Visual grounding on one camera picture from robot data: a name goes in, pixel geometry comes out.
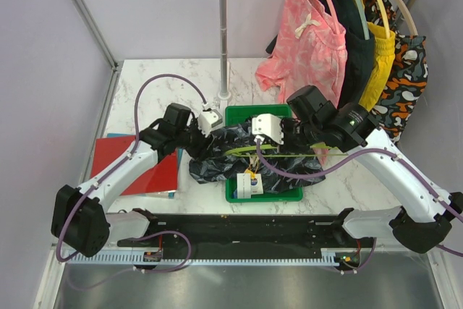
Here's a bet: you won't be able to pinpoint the green hanger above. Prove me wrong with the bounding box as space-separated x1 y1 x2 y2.
224 144 347 158

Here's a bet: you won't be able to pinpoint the dark patterned shorts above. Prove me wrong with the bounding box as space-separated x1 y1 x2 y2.
189 119 326 194

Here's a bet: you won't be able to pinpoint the white blue price tag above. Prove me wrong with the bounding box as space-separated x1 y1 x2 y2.
236 172 263 199

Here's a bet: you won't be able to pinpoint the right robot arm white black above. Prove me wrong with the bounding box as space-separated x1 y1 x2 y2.
281 85 462 253

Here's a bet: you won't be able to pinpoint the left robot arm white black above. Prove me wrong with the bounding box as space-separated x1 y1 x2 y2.
51 103 222 257

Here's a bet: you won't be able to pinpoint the camouflage patterned shorts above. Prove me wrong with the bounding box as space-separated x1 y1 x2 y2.
372 0 428 143

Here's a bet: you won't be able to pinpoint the yellow shorts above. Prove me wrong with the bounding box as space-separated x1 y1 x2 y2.
359 22 395 111

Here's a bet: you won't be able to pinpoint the grey blue hanger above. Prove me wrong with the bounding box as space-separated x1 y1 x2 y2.
337 0 371 41

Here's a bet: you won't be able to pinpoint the red folder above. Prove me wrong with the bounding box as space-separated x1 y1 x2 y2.
90 133 177 182

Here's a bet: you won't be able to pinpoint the green plastic tray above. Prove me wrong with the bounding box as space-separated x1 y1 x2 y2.
225 104 303 203

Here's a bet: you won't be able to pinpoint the pink dress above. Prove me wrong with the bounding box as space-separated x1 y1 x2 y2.
255 0 349 165

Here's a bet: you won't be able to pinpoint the dark navy garment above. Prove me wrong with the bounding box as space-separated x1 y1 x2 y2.
266 0 376 111

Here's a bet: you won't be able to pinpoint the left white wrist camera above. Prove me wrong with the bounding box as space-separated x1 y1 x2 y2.
197 103 223 136

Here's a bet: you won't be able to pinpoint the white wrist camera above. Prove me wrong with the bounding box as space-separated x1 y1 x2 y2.
197 103 223 136
251 114 284 145

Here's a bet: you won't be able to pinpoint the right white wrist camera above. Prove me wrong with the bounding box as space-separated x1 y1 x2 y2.
251 114 284 145

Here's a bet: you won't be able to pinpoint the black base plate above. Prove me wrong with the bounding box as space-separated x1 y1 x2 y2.
117 214 373 260

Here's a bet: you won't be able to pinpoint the white cable duct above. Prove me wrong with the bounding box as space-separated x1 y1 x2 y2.
69 250 347 266

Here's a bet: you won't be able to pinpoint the aluminium frame post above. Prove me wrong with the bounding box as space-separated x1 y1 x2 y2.
71 0 119 72

